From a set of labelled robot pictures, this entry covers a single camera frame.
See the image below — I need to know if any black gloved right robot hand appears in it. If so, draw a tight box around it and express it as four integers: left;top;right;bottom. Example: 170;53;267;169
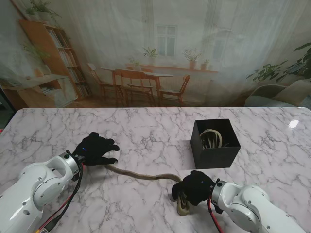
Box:
171;170;218;206

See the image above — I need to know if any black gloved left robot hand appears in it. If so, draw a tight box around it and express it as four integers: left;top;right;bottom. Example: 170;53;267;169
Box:
72;132;120;167

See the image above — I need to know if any black square storage box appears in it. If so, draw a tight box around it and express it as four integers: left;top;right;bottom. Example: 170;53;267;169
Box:
190;118;241;170

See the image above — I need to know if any beige woven belt looped end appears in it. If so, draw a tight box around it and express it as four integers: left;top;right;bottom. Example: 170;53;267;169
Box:
106;165;191;216

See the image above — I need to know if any beige woven belt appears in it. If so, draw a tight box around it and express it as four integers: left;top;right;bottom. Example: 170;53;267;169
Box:
199;128;224;149

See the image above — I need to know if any printed room scene backdrop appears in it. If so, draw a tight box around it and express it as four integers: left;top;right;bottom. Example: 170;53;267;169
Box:
0;0;311;109

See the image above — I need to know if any right arm red black cable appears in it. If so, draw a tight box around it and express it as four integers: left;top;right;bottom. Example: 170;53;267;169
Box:
208;194;224;233

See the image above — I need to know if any arm red black cable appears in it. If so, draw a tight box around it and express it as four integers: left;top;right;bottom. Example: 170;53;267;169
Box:
36;162;85;231
208;194;224;233

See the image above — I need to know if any left arm red black cable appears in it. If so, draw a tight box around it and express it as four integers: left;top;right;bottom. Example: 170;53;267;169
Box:
36;162;85;231

